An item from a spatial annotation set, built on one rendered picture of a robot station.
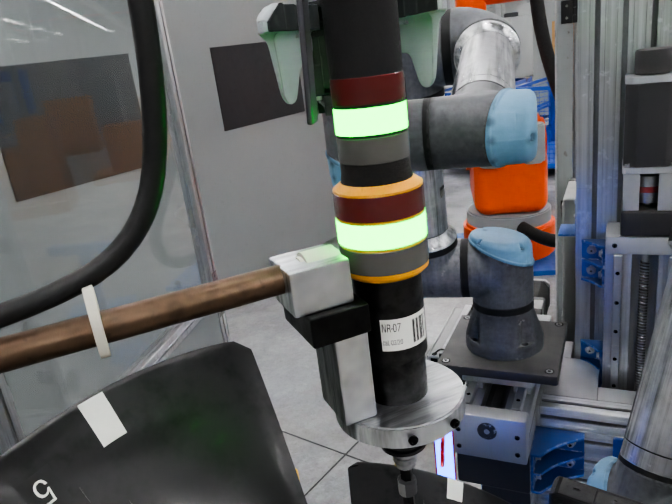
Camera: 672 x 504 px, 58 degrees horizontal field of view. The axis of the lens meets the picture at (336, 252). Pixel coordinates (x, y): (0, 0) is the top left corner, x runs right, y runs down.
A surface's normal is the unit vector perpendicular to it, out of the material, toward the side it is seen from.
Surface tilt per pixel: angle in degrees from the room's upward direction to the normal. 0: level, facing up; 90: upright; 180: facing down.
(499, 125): 76
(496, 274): 88
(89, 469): 49
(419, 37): 94
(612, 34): 90
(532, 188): 90
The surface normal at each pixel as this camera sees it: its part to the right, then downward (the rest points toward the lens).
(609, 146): -0.41, 0.34
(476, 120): -0.29, -0.03
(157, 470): 0.32, -0.48
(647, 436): -0.74, -0.11
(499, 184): -0.14, 0.34
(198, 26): 0.80, 0.10
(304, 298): 0.41, 0.25
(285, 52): 0.95, 0.06
